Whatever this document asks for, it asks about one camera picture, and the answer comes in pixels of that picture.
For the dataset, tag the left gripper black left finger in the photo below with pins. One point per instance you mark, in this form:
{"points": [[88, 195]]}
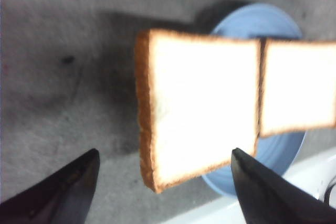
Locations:
{"points": [[63, 197]]}

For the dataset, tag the white bread slice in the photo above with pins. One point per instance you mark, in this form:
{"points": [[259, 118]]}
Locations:
{"points": [[198, 99], [297, 86]]}

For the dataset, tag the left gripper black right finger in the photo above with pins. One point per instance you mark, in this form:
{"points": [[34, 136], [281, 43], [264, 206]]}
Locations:
{"points": [[265, 197]]}

